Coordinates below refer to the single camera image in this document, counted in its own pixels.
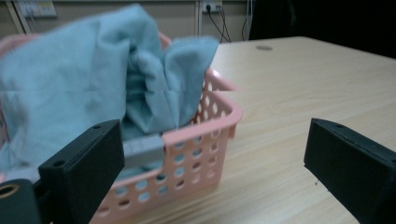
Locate black curtain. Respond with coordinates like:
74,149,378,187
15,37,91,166
248,0,396,60

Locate white wall cable conduit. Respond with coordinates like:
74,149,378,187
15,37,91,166
195,0,204,37
4,0,32,35

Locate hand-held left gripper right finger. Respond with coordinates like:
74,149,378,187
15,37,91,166
303,117,396,224

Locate wall socket with plugs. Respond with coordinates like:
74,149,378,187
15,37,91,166
201,0,223,14

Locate wall socket panel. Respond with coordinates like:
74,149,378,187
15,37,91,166
17,0,58,18

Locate thin hanging cables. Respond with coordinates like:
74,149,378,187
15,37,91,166
241,0,254,41

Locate pink perforated plastic basket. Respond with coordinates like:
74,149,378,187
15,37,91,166
0,31,244,224

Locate black power cable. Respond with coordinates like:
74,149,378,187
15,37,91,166
218,5,233,43
205,5,228,44

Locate light blue cloth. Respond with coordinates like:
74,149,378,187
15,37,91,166
0,3,220,181

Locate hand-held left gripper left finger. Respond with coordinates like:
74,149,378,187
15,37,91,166
37,119,126,224

